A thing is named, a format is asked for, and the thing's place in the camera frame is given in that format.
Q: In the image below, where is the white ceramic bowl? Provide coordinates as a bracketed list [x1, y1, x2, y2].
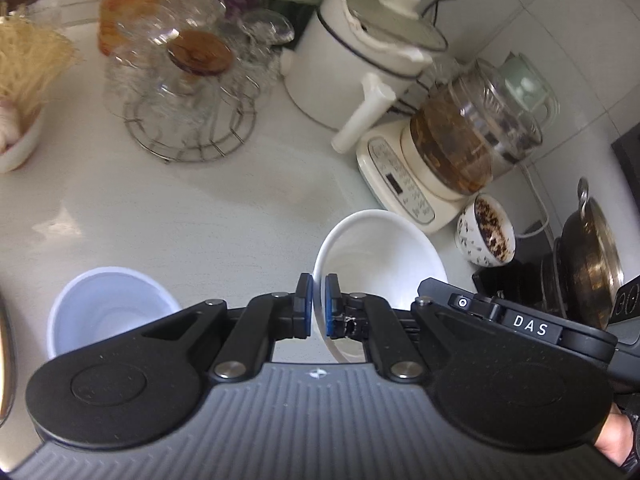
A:
[312, 209, 448, 363]

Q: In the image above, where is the light blue plastic bowl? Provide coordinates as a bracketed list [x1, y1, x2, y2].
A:
[46, 266, 181, 359]

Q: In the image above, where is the white leaf-pattern plate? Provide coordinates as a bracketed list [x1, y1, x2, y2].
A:
[0, 296, 17, 426]

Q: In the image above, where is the right hand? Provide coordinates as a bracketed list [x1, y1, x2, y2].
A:
[596, 403, 639, 472]

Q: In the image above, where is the cup with tea leaves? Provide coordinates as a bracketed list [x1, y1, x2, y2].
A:
[454, 193, 516, 268]

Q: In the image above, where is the steel wok on stove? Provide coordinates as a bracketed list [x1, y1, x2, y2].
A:
[552, 178, 624, 330]

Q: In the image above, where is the glass health kettle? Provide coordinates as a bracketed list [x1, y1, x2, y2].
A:
[356, 54, 559, 234]

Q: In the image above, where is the small bowl with garlic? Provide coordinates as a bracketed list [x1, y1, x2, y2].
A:
[0, 108, 47, 174]

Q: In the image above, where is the white electric cooking pot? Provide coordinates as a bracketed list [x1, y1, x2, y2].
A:
[284, 0, 448, 154]

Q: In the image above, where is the enoki mushroom bunch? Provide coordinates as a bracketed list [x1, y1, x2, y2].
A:
[1, 4, 80, 122]

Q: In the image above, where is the red-lid plastic jar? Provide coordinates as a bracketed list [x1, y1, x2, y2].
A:
[98, 0, 173, 60]

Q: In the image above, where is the wire rack with glass cups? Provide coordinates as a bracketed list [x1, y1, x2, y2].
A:
[103, 0, 295, 162]

